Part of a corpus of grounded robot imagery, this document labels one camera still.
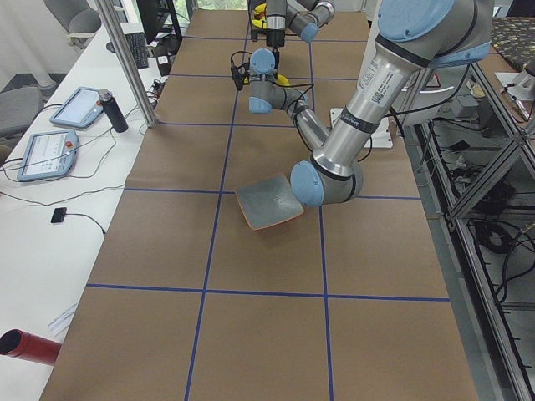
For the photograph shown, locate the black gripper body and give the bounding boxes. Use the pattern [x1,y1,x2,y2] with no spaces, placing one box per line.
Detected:
[266,28,285,47]

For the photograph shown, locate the yellow banana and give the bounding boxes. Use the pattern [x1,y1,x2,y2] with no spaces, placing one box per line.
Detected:
[254,3,267,13]
[276,74,291,87]
[252,18,268,29]

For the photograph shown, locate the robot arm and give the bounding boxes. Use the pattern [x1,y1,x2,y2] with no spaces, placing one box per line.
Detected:
[249,1,494,206]
[264,0,335,68]

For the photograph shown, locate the woven fruit basket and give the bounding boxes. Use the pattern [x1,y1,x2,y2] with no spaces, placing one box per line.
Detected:
[252,3,268,29]

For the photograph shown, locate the grey square plate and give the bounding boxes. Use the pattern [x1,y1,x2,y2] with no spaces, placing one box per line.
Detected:
[235,174,304,231]

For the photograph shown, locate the black box with label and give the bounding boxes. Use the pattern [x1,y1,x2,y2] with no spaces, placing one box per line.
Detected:
[150,44,174,76]

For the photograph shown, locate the black monitor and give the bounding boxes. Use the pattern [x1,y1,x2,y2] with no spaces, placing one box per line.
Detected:
[135,0,182,44]

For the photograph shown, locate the black keyboard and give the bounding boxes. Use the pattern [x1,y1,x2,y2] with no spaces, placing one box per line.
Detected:
[125,33,149,69]

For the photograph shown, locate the far teach pendant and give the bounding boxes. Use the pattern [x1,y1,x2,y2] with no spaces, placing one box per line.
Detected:
[49,87,104,129]

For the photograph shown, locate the teach pendant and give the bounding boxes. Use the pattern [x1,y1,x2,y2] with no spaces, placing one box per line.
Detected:
[49,87,104,129]
[17,129,79,182]

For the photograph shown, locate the near teach pendant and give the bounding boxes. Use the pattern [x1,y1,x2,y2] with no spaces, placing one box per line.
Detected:
[17,129,79,182]

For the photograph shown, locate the small black puck device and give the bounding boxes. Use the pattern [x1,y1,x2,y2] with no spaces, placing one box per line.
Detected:
[50,207,67,224]

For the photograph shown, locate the red cylinder bottle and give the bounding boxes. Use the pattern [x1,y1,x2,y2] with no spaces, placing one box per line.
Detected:
[1,329,62,366]

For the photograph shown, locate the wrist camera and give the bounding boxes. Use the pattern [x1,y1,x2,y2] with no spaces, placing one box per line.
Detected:
[230,51,250,91]

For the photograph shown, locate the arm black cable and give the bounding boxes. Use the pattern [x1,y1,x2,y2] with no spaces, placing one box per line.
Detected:
[275,82,377,164]

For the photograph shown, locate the white pedestal column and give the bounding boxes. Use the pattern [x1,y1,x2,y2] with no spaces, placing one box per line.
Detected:
[356,1,394,150]

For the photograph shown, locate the aluminium frame post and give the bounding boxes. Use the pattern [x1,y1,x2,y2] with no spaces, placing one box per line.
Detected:
[95,0,157,128]

